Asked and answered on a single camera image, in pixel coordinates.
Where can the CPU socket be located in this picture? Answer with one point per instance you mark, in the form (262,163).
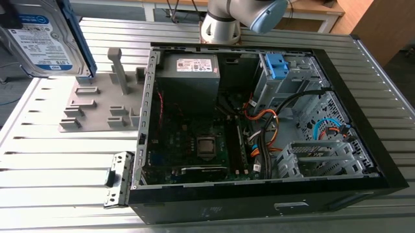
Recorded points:
(206,148)

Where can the blue plastic drive latch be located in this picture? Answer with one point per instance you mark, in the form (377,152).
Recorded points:
(275,65)

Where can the wooden desk with white frame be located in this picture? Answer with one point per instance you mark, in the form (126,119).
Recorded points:
(325,8)

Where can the grey parts rack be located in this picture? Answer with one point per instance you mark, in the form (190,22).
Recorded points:
(100,114)

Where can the green motherboard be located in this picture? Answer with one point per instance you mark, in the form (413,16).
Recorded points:
(175,145)

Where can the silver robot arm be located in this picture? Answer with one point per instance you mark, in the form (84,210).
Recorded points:
(220,29)

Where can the hard disk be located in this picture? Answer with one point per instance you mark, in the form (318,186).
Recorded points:
(42,48)

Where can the metal optical drive cage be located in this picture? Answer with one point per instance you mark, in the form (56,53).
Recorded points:
(291,85)

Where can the black RAM slot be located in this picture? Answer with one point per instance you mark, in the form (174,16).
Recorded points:
(243,155)
(231,145)

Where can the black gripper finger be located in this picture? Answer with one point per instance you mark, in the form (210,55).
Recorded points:
(10,14)

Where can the metal expansion slot bracket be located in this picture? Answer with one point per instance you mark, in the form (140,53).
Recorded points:
(122,174)

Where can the grey power supply unit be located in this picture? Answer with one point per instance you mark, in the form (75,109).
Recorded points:
(191,92)

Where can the metal disk bay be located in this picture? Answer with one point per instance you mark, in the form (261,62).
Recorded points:
(325,158)

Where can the wooden cabinet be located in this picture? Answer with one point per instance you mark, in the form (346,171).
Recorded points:
(382,24)

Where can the black PC case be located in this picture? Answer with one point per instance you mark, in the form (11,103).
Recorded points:
(227,204)

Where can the black graphics card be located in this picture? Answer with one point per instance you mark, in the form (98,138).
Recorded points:
(207,171)

